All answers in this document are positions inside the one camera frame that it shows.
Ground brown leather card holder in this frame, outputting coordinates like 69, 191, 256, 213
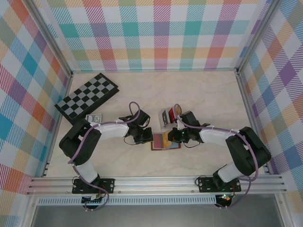
150, 132, 182, 151

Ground clear plastic card box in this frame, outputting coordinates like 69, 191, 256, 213
158, 105, 184, 130

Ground red card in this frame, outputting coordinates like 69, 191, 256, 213
167, 107, 177, 124

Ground blue playing card deck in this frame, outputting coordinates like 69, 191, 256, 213
85, 113, 103, 124

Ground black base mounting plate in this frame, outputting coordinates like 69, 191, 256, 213
196, 176, 242, 193
71, 177, 116, 195

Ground black grey chessboard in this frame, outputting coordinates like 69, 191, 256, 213
54, 72, 120, 124

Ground small controller board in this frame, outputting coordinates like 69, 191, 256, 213
216, 193, 235, 206
81, 194, 106, 206

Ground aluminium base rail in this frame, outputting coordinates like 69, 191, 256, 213
25, 176, 287, 196

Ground purple cable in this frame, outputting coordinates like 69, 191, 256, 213
67, 101, 143, 211
174, 103, 259, 210

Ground perforated cable tray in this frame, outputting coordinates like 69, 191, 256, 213
37, 197, 218, 206

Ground aluminium frame bar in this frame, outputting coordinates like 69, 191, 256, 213
40, 73, 73, 178
236, 70, 272, 175

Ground aluminium frame post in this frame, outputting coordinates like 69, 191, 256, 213
236, 0, 278, 74
27, 0, 74, 79

